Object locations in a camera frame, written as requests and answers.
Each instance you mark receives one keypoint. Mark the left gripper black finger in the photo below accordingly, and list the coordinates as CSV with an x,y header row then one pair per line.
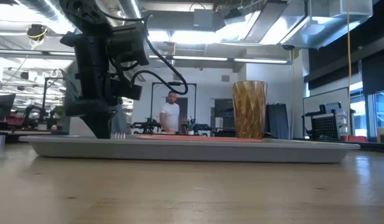
x,y
95,126
107,126

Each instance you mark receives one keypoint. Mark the red-pink round plate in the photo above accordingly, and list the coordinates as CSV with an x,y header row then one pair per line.
x,y
198,139

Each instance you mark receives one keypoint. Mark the amber faceted plastic cup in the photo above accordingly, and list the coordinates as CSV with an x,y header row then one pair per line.
x,y
249,110

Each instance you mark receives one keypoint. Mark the black background robot arm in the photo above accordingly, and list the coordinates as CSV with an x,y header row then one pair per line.
x,y
202,128
146,126

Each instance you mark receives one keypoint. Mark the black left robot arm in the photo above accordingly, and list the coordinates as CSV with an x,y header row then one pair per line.
x,y
82,12

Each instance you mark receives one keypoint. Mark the grey rectangular plastic tray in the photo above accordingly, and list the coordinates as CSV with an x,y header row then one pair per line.
x,y
191,152

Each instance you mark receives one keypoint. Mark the person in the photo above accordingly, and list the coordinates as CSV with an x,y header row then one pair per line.
x,y
170,115

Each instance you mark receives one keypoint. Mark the small potted plant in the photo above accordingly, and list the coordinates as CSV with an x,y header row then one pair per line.
x,y
189,126

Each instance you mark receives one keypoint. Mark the dark computer monitor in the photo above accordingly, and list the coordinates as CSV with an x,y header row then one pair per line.
x,y
3,105

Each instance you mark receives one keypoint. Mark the black cabinet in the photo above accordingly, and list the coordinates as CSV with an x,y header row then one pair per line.
x,y
223,113

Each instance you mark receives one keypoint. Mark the long ceiling light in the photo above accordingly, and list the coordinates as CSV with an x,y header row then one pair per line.
x,y
210,58

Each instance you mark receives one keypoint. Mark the dark hanging curtain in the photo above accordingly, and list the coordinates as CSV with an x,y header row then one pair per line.
x,y
277,121

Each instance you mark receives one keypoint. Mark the black perforated cart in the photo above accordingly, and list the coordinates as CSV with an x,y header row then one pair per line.
x,y
327,126

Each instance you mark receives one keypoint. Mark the white whiteboard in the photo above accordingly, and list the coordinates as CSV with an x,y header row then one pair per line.
x,y
325,98

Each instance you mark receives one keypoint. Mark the red flat box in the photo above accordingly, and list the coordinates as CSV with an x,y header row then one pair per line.
x,y
355,138

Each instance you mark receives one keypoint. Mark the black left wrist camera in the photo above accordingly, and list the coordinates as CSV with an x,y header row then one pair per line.
x,y
128,43

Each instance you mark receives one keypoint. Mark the grey wall vent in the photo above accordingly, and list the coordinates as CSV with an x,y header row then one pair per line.
x,y
225,78

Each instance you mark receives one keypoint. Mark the silver ventilation duct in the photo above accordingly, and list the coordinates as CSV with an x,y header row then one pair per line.
x,y
303,21

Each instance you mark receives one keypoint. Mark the black aluminium table frame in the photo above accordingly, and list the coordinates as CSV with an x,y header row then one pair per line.
x,y
375,146

